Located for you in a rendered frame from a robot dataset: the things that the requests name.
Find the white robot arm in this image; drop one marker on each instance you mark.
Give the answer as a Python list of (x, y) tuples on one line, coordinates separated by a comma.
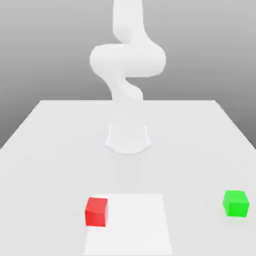
[(128, 60)]

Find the small red cube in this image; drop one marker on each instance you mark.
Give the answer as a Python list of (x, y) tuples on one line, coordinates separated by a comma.
[(96, 212)]

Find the small green cube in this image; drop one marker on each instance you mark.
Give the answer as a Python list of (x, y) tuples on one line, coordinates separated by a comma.
[(236, 203)]

